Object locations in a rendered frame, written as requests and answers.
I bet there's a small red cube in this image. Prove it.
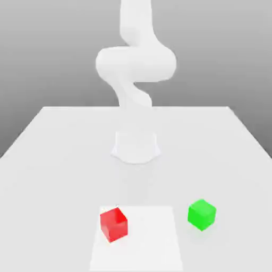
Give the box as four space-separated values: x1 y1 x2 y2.
99 207 129 243

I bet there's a small green cube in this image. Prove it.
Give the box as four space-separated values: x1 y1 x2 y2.
187 199 217 232

